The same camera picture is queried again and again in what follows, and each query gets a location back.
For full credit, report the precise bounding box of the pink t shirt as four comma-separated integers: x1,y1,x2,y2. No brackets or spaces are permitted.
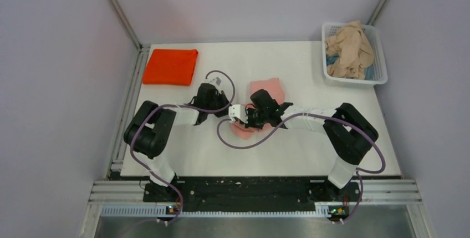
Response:
230,78,285,140

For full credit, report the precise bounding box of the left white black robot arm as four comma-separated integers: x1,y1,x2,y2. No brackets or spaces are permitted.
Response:
123,83,231,201

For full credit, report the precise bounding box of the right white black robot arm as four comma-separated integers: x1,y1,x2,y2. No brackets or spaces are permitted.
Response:
229,89,379,200

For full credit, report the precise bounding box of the folded orange t shirt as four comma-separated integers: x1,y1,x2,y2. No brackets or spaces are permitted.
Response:
142,49,198,86

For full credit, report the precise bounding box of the blue garment in basket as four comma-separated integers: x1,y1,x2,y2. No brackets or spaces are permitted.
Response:
325,54,339,67

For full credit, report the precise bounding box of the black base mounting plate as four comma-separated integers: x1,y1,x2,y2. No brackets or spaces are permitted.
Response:
143,176,360,212

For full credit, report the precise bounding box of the beige crumpled t shirt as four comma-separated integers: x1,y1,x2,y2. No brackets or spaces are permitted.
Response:
325,20,375,80

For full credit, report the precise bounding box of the left controller board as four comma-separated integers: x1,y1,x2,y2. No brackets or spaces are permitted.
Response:
165,205,181,215

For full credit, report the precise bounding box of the controller board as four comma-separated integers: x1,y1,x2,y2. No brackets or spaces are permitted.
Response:
165,205,181,215
329,206,349,217

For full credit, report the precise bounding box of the white plastic basket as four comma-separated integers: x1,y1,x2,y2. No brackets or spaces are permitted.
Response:
321,23,388,86

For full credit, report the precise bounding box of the right controller board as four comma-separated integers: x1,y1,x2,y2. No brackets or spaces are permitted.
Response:
329,206,349,217

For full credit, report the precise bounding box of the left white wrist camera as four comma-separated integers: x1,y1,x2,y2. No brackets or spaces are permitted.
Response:
207,77,222,88

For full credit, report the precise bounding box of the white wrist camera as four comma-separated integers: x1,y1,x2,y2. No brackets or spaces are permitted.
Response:
207,77,222,88
228,104,247,123

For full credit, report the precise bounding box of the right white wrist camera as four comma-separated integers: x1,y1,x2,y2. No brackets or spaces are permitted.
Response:
228,104,247,123

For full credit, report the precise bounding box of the left aluminium frame rail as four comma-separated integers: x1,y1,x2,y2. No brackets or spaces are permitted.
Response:
105,44,151,179

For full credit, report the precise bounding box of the aluminium frame rail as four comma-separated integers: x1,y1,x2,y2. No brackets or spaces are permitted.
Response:
89,176,421,222
105,44,151,179

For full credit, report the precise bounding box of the aluminium frame rail front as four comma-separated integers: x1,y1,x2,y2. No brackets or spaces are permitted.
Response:
89,176,421,222

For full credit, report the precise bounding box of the left corner aluminium post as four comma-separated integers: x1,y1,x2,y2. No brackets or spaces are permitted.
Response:
107,0,142,50

